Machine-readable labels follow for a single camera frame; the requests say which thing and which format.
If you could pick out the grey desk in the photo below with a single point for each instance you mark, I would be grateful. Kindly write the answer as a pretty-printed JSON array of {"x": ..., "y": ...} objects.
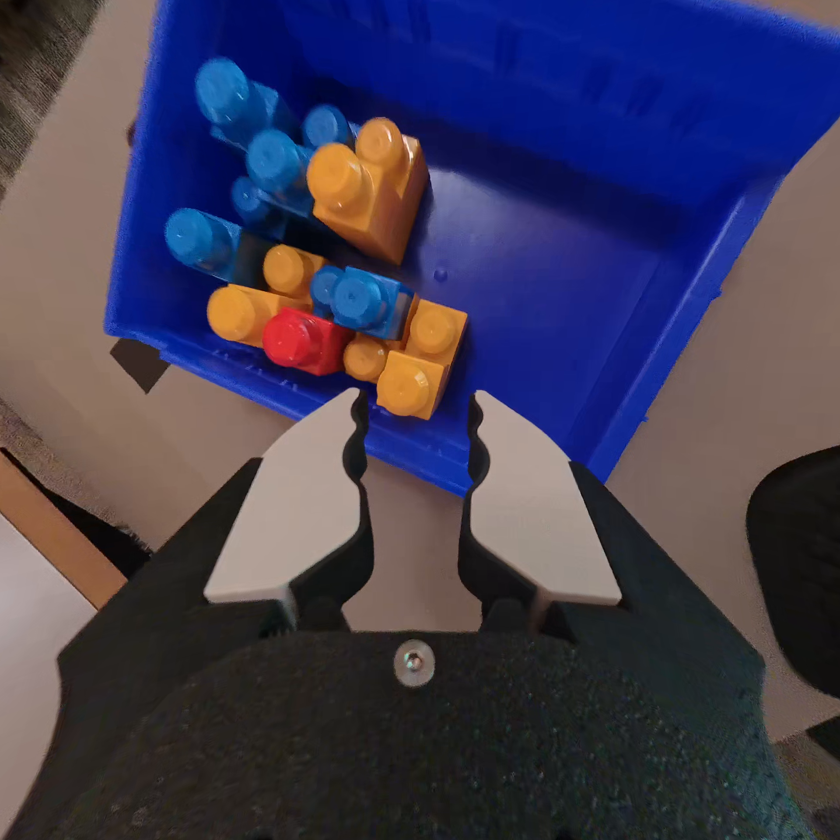
[{"x": 39, "y": 590}]

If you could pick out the blue plastic bin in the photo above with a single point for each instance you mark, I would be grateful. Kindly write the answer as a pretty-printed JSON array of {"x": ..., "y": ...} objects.
[{"x": 558, "y": 262}]

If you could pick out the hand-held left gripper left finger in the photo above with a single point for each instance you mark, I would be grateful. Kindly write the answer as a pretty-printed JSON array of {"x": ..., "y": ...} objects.
[{"x": 295, "y": 518}]

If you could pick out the pile of colourful mega blocks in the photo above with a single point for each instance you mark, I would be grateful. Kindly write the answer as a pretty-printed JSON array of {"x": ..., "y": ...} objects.
[{"x": 367, "y": 190}]

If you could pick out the black office chair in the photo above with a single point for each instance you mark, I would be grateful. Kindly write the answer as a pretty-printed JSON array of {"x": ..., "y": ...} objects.
[{"x": 800, "y": 558}]

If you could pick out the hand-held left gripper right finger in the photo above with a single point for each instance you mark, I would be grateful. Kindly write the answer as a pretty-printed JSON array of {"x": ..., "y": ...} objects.
[{"x": 538, "y": 525}]

